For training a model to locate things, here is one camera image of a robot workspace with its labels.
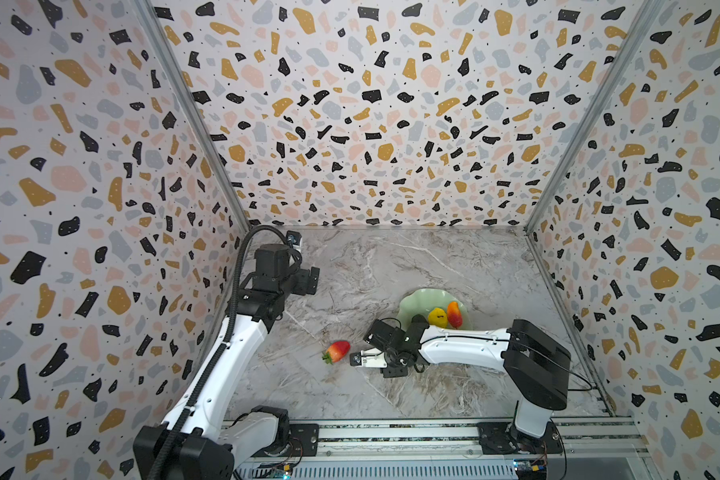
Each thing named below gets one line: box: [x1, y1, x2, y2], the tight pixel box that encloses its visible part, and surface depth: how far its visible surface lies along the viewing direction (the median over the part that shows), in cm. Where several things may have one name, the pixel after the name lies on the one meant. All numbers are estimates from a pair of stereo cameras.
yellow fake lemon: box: [427, 307, 448, 328], surface depth 92 cm
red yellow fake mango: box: [447, 301, 463, 330], surface depth 92 cm
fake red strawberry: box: [322, 340, 351, 365], surface depth 87 cm
